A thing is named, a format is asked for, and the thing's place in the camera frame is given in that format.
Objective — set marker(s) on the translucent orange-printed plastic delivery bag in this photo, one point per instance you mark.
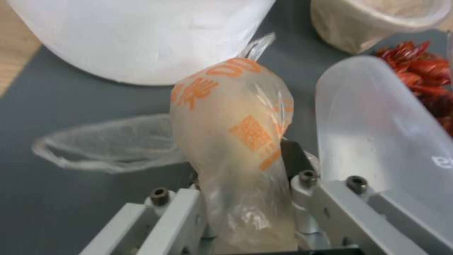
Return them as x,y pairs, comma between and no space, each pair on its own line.
230,127

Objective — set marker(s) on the large white round container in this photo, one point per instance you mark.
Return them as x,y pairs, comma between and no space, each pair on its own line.
134,37

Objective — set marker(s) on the dark grey table mat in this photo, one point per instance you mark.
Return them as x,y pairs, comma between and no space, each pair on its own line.
70,202

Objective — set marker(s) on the left gripper right finger black wedge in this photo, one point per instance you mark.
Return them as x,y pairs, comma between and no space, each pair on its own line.
339,212

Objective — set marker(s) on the clear cup with beige contents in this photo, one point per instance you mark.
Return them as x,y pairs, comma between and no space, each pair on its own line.
368,24

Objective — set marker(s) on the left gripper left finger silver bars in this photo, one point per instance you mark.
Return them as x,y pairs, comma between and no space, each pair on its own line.
166,225

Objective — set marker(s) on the clear plastic takeout box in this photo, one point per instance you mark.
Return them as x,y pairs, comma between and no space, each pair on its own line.
371,127

